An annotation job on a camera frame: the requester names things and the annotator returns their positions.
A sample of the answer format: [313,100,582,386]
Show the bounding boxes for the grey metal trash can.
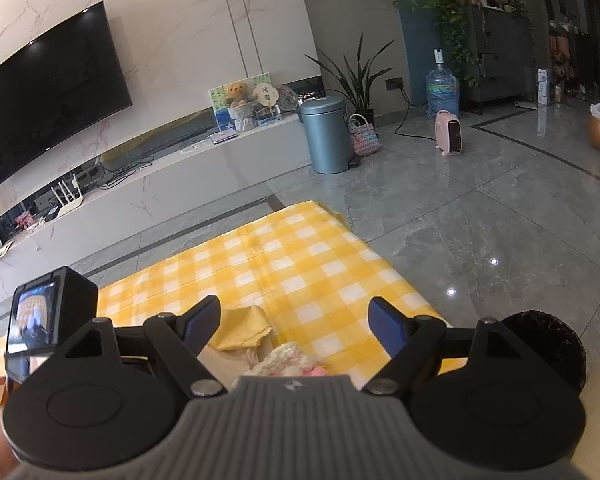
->
[298,93,355,175]

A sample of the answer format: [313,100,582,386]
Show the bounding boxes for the black set-top box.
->
[33,198,61,221]

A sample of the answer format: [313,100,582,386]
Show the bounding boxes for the green picture board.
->
[208,70,274,129]

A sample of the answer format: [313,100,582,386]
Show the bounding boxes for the long-leaf floor plant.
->
[304,32,397,126]

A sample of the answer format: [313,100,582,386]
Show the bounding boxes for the white antenna router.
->
[49,173,85,219]

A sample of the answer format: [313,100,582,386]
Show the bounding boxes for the black wall television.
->
[0,1,134,192]

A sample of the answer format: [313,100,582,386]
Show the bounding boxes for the pastel woven bag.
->
[348,113,381,157]

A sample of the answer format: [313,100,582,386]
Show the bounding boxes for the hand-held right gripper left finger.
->
[60,294,229,401]

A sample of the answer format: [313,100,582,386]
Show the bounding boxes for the round paper fan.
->
[251,82,276,111]

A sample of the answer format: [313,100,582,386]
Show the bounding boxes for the dark grey cabinet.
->
[464,4,537,104]

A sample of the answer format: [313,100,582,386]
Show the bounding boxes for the marble television console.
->
[0,109,317,314]

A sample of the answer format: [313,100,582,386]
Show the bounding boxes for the pink space heater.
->
[433,109,464,157]

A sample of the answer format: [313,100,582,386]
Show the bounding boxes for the black cables on console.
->
[99,156,154,189]

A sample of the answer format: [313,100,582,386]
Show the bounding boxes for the blue water jug with pump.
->
[424,48,461,116]

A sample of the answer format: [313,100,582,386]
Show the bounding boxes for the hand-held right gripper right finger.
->
[362,295,532,397]

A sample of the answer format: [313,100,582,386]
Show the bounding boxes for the trailing vine on cabinet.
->
[409,0,482,89]

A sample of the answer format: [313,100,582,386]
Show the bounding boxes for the beige fabric pouch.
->
[199,344,262,387]

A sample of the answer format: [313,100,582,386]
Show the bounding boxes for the yellow checkered tablecloth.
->
[0,200,469,392]

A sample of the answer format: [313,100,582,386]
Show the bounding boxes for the teddy bear bouquet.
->
[223,81,256,134]

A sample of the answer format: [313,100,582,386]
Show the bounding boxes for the black power cable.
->
[394,79,442,139]

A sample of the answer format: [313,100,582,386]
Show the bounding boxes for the black round textured object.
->
[500,310,589,397]

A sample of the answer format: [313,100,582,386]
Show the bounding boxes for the yellow cloth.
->
[209,304,274,352]

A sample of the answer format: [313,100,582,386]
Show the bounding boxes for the pink floral fabric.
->
[249,341,329,379]

